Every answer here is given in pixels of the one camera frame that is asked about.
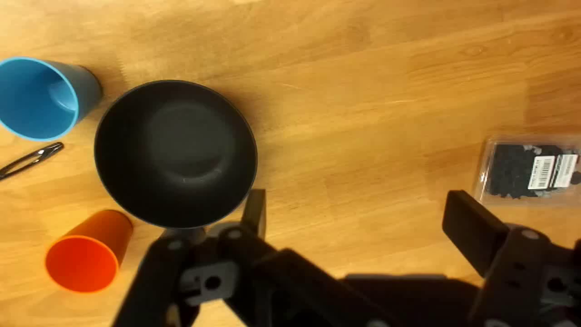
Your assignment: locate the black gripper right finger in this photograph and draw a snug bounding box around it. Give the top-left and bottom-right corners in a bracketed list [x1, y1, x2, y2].
[442, 188, 581, 327]

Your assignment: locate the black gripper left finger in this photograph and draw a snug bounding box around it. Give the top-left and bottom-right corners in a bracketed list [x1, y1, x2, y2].
[112, 186, 389, 327]

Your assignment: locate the orange plastic cup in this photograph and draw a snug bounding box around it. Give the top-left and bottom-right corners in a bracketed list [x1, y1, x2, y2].
[44, 208, 135, 294]

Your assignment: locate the metal fork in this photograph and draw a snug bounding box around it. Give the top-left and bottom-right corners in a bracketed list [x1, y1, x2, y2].
[0, 141, 66, 181]

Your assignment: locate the light blue plastic cup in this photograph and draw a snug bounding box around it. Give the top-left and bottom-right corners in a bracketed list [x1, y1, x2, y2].
[0, 56, 104, 143]

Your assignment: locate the black bowl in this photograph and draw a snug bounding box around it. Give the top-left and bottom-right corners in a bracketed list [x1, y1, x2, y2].
[95, 79, 260, 228]

